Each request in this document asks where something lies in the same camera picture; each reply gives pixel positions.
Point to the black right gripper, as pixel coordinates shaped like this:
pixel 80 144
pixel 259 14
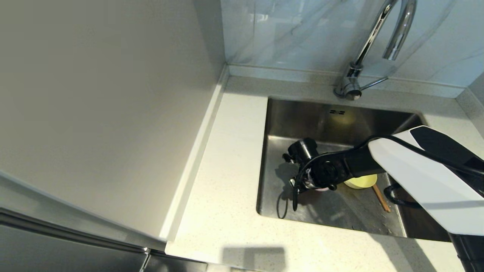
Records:
pixel 302 151

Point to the beige tall cabinet side panel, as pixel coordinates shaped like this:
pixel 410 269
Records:
pixel 94 94

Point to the yellow plastic bowl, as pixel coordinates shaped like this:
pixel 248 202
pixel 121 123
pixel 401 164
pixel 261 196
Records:
pixel 361 183

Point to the stainless steel sink basin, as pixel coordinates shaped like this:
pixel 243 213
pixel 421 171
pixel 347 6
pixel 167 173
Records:
pixel 340 211

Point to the thin chrome faucet lever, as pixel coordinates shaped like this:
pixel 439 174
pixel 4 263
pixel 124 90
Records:
pixel 374 83

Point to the grey cabinet door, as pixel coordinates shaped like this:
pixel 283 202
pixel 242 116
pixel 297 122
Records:
pixel 56 253

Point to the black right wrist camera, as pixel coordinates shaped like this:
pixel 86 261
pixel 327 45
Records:
pixel 295 183

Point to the brown wooden chopstick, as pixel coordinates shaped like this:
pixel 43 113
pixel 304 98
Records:
pixel 381 198

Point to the chrome gooseneck faucet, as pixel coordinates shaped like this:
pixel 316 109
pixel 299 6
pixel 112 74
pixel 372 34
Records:
pixel 366 45

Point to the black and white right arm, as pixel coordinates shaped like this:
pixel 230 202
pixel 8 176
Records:
pixel 423 177

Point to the pink plastic bowl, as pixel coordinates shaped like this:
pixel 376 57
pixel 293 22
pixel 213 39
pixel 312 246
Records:
pixel 319 188

